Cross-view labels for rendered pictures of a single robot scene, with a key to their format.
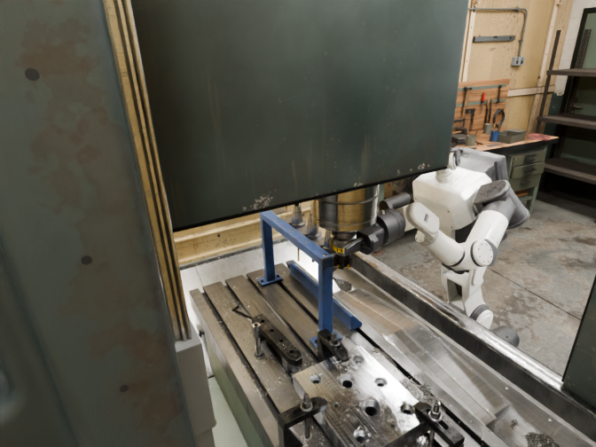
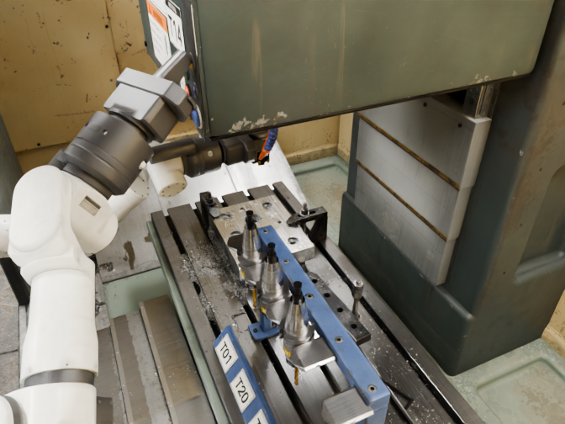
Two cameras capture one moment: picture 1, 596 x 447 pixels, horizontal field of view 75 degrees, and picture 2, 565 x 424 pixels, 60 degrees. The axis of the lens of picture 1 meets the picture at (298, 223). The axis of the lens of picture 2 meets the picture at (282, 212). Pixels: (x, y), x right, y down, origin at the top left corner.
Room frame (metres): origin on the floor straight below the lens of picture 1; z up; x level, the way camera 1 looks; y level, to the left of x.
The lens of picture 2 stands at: (1.89, 0.02, 1.89)
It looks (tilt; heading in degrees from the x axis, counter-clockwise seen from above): 36 degrees down; 185
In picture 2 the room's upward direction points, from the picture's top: straight up
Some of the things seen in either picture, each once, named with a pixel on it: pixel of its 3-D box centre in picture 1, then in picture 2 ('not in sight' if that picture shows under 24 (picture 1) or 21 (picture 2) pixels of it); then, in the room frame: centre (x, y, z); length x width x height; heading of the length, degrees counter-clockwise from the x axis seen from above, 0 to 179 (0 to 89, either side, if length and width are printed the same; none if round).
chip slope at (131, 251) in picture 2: not in sight; (202, 204); (0.28, -0.43, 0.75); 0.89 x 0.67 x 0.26; 118
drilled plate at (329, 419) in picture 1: (358, 400); (258, 234); (0.73, -0.14, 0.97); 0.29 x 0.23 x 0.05; 28
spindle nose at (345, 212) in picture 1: (344, 195); not in sight; (0.86, -0.11, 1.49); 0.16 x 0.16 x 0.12
